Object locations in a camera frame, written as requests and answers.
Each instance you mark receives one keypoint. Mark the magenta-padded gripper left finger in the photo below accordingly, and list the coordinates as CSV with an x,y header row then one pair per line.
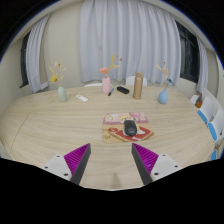
x,y
77,158

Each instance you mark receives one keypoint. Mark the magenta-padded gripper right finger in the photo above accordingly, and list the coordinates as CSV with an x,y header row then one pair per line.
x,y
146,157

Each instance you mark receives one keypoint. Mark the black computer mouse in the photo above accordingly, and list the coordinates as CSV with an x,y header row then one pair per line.
x,y
130,128

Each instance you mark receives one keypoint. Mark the cartoon print mouse pad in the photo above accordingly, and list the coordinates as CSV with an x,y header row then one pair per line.
x,y
115,131

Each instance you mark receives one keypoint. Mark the white remote control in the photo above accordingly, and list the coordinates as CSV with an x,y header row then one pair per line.
x,y
82,98

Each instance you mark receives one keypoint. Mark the blue vase with dried flowers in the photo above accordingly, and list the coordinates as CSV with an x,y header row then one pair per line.
x,y
163,97

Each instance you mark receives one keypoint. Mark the green vase with dried flowers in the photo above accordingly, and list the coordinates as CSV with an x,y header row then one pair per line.
x,y
62,95

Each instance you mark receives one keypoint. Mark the bronze thermos bottle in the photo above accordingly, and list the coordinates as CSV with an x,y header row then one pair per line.
x,y
138,87

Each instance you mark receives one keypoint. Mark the black oblong case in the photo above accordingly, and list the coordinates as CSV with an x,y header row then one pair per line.
x,y
123,90

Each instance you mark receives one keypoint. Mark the dark pen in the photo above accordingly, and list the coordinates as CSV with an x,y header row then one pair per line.
x,y
110,92

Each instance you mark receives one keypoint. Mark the white and blue chairs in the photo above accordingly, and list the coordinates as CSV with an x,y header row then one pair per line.
x,y
210,116

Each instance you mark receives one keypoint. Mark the pink vase with dried flowers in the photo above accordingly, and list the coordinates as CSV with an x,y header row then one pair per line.
x,y
106,86

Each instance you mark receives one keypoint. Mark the narrow white curtain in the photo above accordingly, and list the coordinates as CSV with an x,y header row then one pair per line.
x,y
202,66
35,60

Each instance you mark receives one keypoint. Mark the dark window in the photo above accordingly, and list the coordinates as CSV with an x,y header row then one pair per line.
x,y
188,55
24,63

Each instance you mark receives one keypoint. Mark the wide white curtain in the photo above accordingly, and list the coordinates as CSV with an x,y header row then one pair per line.
x,y
130,36

